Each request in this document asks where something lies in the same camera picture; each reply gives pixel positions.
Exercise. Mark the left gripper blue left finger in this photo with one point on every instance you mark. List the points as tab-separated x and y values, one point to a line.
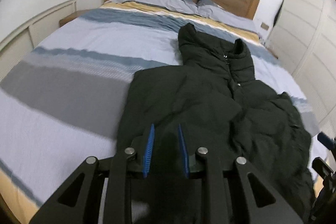
100	189

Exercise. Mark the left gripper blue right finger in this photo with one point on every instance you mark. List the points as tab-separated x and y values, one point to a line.
238	194

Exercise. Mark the black puffer jacket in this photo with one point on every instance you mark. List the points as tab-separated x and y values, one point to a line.
216	101

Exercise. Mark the striped bed duvet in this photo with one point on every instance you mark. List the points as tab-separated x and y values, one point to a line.
63	102

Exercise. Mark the white wardrobe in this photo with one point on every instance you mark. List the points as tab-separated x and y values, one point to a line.
304	41

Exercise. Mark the wooden nightstand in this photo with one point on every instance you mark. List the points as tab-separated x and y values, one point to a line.
71	17

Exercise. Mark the right light blue pillow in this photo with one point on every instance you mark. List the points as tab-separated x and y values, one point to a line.
209	9

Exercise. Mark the white wall panel cabinet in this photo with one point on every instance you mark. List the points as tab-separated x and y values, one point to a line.
27	36

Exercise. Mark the right wall socket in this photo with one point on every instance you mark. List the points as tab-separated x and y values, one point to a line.
264	26

